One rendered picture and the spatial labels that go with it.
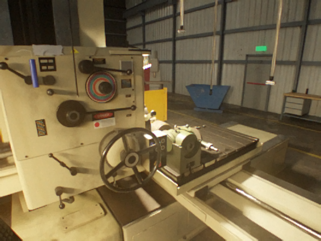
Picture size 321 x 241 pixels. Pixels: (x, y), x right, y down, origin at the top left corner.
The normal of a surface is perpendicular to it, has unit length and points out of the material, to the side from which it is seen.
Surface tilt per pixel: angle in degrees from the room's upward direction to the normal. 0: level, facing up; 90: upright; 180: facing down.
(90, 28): 90
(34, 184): 90
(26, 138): 90
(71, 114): 90
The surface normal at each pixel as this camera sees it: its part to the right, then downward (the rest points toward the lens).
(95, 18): 0.59, 0.23
